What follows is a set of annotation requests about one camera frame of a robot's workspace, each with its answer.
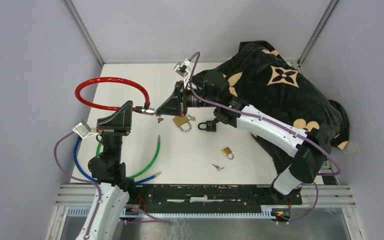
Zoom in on large brass padlock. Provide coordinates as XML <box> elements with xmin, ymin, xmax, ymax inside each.
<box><xmin>172</xmin><ymin>116</ymin><xmax>192</xmax><ymax>133</ymax></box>

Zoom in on large padlock keys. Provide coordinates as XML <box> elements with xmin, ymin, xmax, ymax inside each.
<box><xmin>187</xmin><ymin>114</ymin><xmax>197</xmax><ymax>121</ymax></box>

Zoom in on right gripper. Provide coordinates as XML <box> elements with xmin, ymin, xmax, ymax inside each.
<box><xmin>156</xmin><ymin>80</ymin><xmax>219</xmax><ymax>117</ymax></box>

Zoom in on blue cable lock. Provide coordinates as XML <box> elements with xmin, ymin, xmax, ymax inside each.
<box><xmin>73</xmin><ymin>138</ymin><xmax>150</xmax><ymax>185</ymax></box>

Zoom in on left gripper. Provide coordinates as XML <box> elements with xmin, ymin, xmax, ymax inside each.
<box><xmin>96</xmin><ymin>99</ymin><xmax>133</xmax><ymax>164</ymax></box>

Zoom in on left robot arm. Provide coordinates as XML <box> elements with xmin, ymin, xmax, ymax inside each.
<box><xmin>77</xmin><ymin>100</ymin><xmax>138</xmax><ymax>240</ymax></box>

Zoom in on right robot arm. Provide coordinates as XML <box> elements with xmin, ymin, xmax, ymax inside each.
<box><xmin>155</xmin><ymin>71</ymin><xmax>329</xmax><ymax>204</ymax></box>

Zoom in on red cable lock keys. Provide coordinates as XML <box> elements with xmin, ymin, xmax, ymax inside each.
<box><xmin>157</xmin><ymin>117</ymin><xmax>164</xmax><ymax>124</ymax></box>

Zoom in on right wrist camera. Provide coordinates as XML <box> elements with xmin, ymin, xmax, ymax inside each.
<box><xmin>173</xmin><ymin>59</ymin><xmax>192</xmax><ymax>87</ymax></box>

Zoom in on black padlock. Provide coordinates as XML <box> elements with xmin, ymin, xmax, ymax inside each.
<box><xmin>197</xmin><ymin>118</ymin><xmax>219</xmax><ymax>133</ymax></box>

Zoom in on red cable lock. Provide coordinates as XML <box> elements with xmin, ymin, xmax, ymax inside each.
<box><xmin>74</xmin><ymin>77</ymin><xmax>155</xmax><ymax>115</ymax></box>

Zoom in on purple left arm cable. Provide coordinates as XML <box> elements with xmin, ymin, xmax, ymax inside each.
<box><xmin>52</xmin><ymin>130</ymin><xmax>170</xmax><ymax>240</ymax></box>

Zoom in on small brass padlock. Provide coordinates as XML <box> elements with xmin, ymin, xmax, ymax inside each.
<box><xmin>221</xmin><ymin>147</ymin><xmax>234</xmax><ymax>160</ymax></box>

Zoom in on green cable lock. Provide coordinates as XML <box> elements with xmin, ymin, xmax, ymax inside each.
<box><xmin>95</xmin><ymin>135</ymin><xmax>162</xmax><ymax>183</ymax></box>

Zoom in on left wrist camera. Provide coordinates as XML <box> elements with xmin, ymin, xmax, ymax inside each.
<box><xmin>72</xmin><ymin>120</ymin><xmax>99</xmax><ymax>139</ymax></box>

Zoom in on black floral blanket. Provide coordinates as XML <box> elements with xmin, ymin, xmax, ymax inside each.
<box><xmin>195</xmin><ymin>40</ymin><xmax>351</xmax><ymax>173</ymax></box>

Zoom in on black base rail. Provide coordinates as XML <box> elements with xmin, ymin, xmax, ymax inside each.
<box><xmin>127</xmin><ymin>183</ymin><xmax>303</xmax><ymax>214</ymax></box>

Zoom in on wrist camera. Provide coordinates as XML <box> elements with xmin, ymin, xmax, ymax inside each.
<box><xmin>72</xmin><ymin>120</ymin><xmax>99</xmax><ymax>139</ymax></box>
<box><xmin>173</xmin><ymin>59</ymin><xmax>192</xmax><ymax>87</ymax></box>

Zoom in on small padlock keys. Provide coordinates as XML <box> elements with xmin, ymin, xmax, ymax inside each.
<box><xmin>212</xmin><ymin>164</ymin><xmax>225</xmax><ymax>172</ymax></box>

